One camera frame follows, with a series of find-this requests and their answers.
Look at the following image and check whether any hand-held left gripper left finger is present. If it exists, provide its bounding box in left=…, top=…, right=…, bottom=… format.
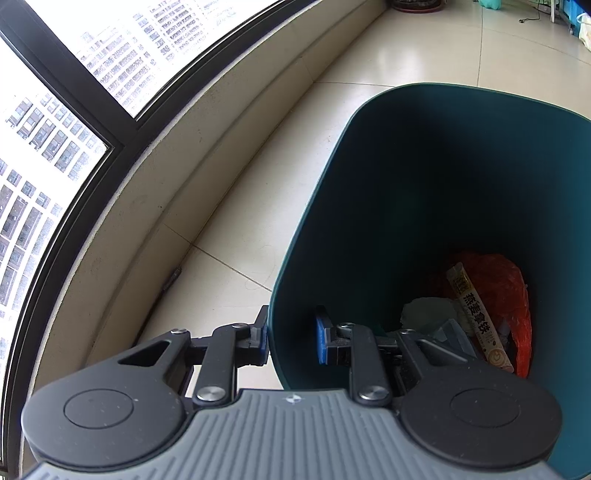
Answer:
left=117, top=305, right=270, bottom=408

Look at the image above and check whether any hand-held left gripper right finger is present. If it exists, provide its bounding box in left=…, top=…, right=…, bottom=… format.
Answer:
left=314, top=305, right=481, bottom=408

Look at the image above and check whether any dark teal plastic bin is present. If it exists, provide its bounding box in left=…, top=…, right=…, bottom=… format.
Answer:
left=269, top=82, right=591, bottom=480

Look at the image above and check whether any crumpled white tissue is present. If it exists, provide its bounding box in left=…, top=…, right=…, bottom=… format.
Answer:
left=399, top=298, right=459, bottom=334

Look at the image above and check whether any small dark metal piece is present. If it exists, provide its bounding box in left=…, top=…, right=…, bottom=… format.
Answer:
left=161, top=267, right=184, bottom=292

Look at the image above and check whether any pale blue wrapper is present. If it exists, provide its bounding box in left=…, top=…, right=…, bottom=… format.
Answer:
left=434, top=318, right=479, bottom=359

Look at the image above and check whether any cream coffee sachet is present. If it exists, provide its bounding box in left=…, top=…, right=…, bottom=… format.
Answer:
left=445, top=261, right=516, bottom=374

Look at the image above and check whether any orange plastic bag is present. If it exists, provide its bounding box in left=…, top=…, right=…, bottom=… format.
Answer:
left=434, top=250, right=533, bottom=380

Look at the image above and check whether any dark red pot saucer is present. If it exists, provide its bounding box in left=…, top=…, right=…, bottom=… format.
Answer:
left=390, top=0, right=447, bottom=14

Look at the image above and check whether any black floor cable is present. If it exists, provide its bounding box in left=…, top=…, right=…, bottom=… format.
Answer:
left=519, top=0, right=556, bottom=25

